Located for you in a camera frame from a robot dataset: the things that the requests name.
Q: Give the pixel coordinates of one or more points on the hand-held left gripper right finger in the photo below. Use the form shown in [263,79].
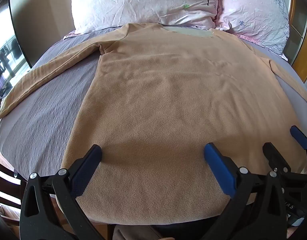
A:
[219,170]

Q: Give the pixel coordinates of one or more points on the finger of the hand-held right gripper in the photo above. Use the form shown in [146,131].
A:
[299,136]
[274,156]

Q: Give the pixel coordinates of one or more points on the hanging dark clothes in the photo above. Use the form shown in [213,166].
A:
[1,65]

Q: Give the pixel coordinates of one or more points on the white floral pillow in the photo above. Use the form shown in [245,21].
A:
[143,2]

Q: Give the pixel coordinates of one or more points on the tan fleece long-sleeve shirt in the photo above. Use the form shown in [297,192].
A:
[168,105]

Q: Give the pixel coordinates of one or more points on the pink floral pillow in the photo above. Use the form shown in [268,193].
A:
[253,12]

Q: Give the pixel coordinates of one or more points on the grey textured bed sheet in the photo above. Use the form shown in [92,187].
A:
[51,110]

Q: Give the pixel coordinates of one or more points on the wooden headboard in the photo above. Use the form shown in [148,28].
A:
[302,55]

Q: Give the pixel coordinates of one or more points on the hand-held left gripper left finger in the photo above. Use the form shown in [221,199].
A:
[92,158]

